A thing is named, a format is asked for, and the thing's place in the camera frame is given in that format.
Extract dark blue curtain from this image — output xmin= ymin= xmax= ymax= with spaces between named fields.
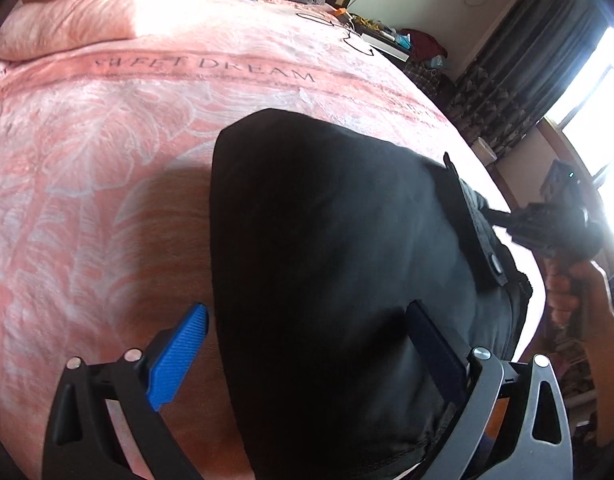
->
xmin=447 ymin=0 xmax=610 ymax=158

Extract black pants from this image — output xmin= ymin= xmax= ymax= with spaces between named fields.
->
xmin=209 ymin=108 xmax=535 ymax=480

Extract lower pink pillow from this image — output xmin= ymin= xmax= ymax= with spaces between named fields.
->
xmin=0 ymin=0 xmax=238 ymax=61

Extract bed with pink bedspread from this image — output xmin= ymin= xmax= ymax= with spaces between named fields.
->
xmin=0 ymin=0 xmax=545 ymax=480

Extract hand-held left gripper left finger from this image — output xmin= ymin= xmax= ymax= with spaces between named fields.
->
xmin=43 ymin=302 xmax=210 ymax=480

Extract white waste bin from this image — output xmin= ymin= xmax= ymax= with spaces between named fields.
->
xmin=472 ymin=137 xmax=498 ymax=163

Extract red cloth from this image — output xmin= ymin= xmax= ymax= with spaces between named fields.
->
xmin=399 ymin=29 xmax=448 ymax=61

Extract person's right hand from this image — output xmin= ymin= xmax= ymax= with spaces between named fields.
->
xmin=544 ymin=257 xmax=614 ymax=333

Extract cluttered nightstand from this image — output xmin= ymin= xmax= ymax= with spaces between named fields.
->
xmin=359 ymin=30 xmax=412 ymax=63

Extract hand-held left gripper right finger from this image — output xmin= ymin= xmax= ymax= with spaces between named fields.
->
xmin=406 ymin=300 xmax=574 ymax=480

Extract window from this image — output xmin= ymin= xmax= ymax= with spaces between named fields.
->
xmin=544 ymin=25 xmax=614 ymax=271

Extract black cable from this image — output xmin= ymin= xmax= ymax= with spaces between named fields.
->
xmin=296 ymin=9 xmax=376 ymax=57

